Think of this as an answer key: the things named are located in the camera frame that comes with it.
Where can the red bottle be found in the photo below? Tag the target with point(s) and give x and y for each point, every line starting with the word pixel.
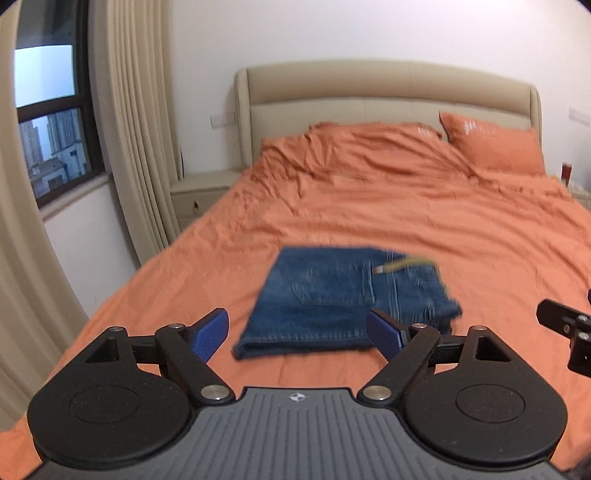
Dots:
pixel 566 171

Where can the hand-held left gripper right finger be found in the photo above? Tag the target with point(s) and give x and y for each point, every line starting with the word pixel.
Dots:
pixel 385 334

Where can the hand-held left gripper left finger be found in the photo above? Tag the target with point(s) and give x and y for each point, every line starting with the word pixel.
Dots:
pixel 212 334

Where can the orange pillow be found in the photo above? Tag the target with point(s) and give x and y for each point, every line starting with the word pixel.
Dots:
pixel 496 145

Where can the blue denim pants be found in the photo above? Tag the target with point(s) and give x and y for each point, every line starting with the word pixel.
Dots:
pixel 323 295

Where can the beige padded headboard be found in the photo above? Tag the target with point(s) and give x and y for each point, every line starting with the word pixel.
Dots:
pixel 369 97

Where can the white wall socket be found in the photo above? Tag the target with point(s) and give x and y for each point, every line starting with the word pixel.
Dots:
pixel 223 120

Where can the orange bed duvet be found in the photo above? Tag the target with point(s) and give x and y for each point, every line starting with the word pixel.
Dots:
pixel 351 207

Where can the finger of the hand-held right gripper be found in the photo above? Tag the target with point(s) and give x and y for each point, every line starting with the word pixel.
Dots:
pixel 561 318

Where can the dark framed window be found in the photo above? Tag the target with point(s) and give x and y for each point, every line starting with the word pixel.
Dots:
pixel 55 115

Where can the beige nightstand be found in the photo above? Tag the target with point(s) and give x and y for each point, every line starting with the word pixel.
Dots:
pixel 198 189

